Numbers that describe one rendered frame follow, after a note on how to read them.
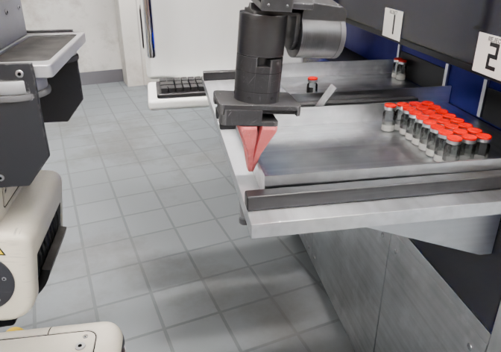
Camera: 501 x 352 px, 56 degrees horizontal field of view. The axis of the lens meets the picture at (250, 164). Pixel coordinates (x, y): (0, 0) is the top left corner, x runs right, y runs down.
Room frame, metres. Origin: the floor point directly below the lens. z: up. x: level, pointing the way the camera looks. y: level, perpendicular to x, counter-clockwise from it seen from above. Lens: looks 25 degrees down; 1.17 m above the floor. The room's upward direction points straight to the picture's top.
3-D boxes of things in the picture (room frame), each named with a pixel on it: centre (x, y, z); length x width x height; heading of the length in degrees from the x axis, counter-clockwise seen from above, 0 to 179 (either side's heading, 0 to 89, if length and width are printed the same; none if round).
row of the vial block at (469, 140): (0.69, -0.29, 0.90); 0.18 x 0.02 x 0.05; 10
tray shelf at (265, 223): (0.85, -0.18, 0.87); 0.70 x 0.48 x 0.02; 10
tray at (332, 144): (0.67, -0.16, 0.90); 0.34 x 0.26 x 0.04; 100
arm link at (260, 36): (0.58, -0.02, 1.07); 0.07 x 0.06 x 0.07; 107
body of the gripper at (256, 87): (0.57, -0.01, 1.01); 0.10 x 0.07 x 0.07; 101
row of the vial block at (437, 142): (0.69, -0.27, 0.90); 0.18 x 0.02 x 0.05; 10
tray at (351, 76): (1.03, -0.22, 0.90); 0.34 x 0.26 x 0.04; 100
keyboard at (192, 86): (1.31, 0.06, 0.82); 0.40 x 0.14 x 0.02; 102
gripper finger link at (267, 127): (0.57, 0.01, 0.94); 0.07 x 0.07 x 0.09; 11
